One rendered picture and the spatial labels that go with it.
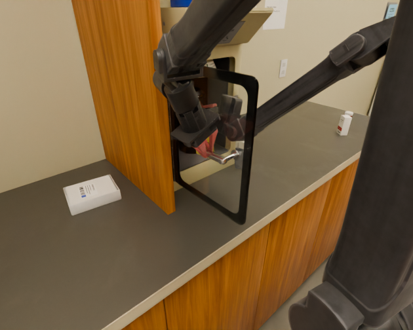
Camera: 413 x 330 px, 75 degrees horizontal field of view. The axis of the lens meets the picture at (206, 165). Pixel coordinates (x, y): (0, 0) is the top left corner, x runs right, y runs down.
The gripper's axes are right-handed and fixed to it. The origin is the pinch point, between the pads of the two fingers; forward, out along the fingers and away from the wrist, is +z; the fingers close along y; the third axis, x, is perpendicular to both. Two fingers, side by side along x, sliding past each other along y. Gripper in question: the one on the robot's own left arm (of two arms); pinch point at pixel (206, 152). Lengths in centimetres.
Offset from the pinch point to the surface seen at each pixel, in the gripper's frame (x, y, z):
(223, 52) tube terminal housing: -21.7, -31.9, -5.5
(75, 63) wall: -66, 0, -13
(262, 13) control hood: -10.7, -40.0, -14.0
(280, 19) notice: -62, -116, 27
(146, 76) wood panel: -17.7, -2.5, -16.0
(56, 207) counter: -41, 38, 12
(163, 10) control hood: -20.3, -15.7, -25.6
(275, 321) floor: 9, 8, 128
